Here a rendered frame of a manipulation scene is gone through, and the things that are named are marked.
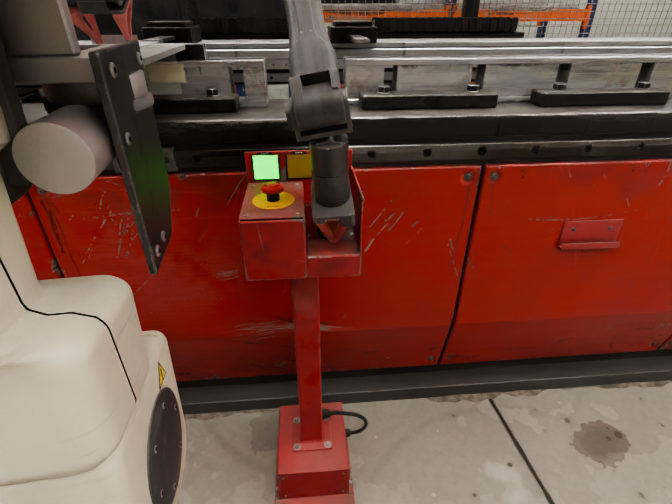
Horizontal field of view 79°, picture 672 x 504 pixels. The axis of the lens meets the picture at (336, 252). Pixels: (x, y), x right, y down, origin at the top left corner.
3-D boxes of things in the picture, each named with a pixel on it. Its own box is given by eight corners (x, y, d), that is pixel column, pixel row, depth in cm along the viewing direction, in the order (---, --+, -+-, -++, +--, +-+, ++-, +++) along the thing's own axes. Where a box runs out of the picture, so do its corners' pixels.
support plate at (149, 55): (23, 66, 62) (21, 59, 61) (96, 50, 84) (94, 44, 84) (146, 65, 63) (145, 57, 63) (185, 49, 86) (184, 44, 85)
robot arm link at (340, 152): (308, 143, 57) (349, 140, 57) (307, 120, 62) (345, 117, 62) (312, 185, 62) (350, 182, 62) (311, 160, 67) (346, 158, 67)
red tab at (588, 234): (561, 250, 101) (569, 225, 98) (556, 246, 103) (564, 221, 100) (618, 247, 103) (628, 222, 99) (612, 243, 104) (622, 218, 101)
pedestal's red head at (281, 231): (246, 281, 71) (232, 183, 62) (254, 237, 84) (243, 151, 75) (361, 276, 72) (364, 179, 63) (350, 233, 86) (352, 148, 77)
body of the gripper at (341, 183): (349, 186, 72) (348, 148, 67) (354, 224, 65) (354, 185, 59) (312, 189, 72) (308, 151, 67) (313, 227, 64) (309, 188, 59)
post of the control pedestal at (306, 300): (301, 443, 104) (289, 263, 76) (301, 425, 108) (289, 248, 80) (323, 442, 104) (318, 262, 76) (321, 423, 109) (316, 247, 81)
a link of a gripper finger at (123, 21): (108, 34, 78) (84, -20, 70) (147, 34, 78) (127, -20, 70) (100, 55, 74) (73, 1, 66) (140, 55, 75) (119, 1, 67)
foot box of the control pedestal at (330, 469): (274, 525, 98) (269, 498, 92) (277, 433, 120) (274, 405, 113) (356, 518, 100) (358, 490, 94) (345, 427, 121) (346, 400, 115)
